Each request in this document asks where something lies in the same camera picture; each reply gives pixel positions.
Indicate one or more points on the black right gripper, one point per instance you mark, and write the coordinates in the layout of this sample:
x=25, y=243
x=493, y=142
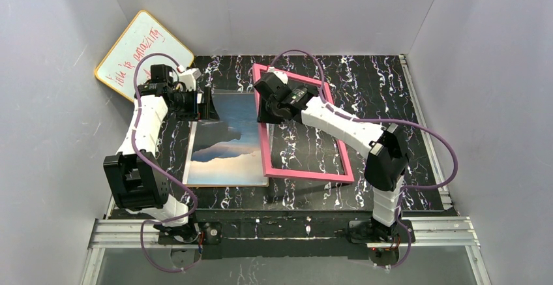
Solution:
x=263, y=111

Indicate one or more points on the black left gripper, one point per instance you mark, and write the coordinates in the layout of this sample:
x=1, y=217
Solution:
x=205, y=106

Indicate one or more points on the landscape photo board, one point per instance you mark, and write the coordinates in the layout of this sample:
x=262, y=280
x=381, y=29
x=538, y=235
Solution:
x=226, y=153

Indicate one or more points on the pink wooden picture frame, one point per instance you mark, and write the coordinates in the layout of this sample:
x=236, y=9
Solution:
x=290, y=150

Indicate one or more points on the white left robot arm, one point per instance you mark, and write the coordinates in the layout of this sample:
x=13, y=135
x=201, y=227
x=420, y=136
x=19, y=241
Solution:
x=138, y=184

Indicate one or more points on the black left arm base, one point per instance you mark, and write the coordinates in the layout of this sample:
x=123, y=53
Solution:
x=206, y=233

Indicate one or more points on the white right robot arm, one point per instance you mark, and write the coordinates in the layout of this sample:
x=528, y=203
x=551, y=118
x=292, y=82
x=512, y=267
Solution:
x=383, y=147

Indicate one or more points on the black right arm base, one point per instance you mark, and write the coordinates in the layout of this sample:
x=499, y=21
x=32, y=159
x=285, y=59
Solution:
x=372, y=231

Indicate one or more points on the black marble pattern board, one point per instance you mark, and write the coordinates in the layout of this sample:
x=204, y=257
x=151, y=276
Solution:
x=366, y=85

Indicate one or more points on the yellow rimmed whiteboard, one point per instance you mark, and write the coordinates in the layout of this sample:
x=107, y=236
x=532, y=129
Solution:
x=143, y=43

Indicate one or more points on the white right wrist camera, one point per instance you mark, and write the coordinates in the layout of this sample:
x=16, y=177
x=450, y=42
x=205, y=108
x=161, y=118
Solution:
x=282, y=76

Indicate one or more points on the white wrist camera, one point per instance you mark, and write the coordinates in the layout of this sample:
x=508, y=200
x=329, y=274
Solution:
x=188, y=77
x=282, y=76

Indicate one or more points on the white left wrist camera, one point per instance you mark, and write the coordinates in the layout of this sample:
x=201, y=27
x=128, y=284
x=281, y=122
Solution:
x=188, y=77

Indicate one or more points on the aluminium rail frame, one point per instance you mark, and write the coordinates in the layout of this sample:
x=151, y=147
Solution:
x=267, y=246

